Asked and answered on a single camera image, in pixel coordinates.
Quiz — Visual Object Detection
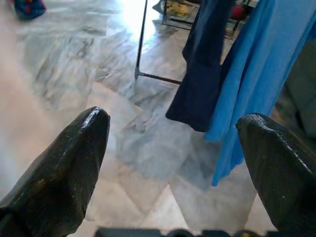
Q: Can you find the olive yellow rag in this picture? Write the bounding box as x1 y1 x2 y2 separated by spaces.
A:
170 1 190 16

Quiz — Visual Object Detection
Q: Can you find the blue garment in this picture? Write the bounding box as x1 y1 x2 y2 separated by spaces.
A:
203 0 316 187

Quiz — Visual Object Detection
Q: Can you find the green sofa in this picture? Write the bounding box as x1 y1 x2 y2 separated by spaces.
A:
271 39 316 139

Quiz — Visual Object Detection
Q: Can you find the red and blue bag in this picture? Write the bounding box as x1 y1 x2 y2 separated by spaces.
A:
9 0 47 20

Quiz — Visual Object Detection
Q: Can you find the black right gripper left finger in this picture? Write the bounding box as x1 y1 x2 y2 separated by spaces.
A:
0 106 111 237

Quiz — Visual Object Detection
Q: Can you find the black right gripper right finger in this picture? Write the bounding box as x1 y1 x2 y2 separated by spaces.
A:
236 113 316 237

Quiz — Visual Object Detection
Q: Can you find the navy garment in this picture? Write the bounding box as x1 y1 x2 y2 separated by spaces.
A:
165 0 237 133

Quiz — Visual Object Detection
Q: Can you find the black drying rack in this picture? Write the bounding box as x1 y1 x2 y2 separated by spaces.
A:
134 0 252 86

